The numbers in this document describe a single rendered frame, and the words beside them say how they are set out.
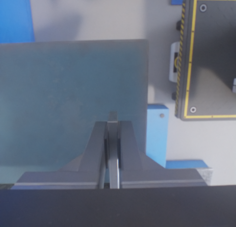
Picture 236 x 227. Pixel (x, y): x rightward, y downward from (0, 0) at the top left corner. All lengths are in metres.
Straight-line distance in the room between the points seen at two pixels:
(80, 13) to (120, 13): 0.28
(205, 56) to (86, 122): 0.92
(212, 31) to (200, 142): 0.90
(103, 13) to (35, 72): 1.12
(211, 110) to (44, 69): 1.03
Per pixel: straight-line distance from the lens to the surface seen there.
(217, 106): 1.15
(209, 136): 1.60
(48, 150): 0.25
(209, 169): 1.56
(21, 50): 0.23
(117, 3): 1.33
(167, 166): 1.51
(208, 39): 1.07
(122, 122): 0.15
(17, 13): 1.27
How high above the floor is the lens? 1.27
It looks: 75 degrees down
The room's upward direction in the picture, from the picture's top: 179 degrees clockwise
